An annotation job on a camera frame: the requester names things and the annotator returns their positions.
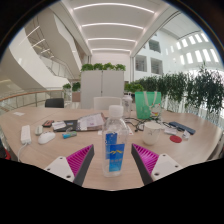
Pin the green plants atop cabinet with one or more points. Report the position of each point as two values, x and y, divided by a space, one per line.
103 66

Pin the flat round red coaster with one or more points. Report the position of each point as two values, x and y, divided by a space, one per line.
175 139

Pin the white card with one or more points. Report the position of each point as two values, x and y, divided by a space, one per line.
170 131

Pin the dark blue keyboard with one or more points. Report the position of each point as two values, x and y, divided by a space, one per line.
181 127

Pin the small red black box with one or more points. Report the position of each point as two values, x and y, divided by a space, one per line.
48 123

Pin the clear tumbler white lid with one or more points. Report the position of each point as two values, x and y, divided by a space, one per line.
127 106

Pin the clear water bottle blue label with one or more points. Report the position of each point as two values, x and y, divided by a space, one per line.
115 143

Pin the green tote bag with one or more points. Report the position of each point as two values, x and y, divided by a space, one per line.
146 105

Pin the white computer mouse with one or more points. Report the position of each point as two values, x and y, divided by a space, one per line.
46 137

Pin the printed paper stack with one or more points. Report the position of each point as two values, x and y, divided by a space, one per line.
90 121

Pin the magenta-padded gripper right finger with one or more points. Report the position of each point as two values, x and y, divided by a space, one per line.
165 165

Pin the green plant in brown planter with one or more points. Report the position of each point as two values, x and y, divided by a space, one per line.
76 87

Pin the small white charger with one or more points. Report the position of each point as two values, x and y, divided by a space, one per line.
39 130

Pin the white cabinet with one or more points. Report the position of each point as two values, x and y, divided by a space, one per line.
101 88

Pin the row of green hedge plants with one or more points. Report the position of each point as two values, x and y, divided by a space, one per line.
186 88

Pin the small teal blue marker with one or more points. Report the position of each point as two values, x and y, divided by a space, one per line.
69 135

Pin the black chair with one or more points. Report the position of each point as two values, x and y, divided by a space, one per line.
54 102

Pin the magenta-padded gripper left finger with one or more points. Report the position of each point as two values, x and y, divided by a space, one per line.
58 166

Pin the white power strip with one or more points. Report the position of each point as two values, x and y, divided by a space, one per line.
25 134

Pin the white paper sheet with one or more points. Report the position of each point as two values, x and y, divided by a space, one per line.
19 113

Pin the black folder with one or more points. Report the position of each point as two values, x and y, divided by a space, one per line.
68 124

